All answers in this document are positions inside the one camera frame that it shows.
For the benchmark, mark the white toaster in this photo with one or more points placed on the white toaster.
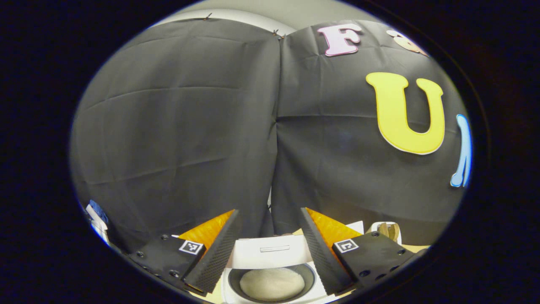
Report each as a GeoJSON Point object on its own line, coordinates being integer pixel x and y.
{"type": "Point", "coordinates": [373, 228]}

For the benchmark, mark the blue and white object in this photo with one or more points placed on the blue and white object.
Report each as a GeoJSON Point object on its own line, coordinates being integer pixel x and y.
{"type": "Point", "coordinates": [98, 215]}

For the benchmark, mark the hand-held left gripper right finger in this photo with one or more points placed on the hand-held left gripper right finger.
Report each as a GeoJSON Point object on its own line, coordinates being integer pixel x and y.
{"type": "Point", "coordinates": [318, 253]}

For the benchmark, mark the white rice cooker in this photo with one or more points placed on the white rice cooker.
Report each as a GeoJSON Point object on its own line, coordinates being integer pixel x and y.
{"type": "Point", "coordinates": [270, 253]}

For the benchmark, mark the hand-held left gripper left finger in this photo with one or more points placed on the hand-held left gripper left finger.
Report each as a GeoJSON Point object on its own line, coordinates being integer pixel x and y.
{"type": "Point", "coordinates": [219, 253]}

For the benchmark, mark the brown bread slices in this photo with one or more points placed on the brown bread slices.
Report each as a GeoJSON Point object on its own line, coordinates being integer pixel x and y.
{"type": "Point", "coordinates": [389, 231]}

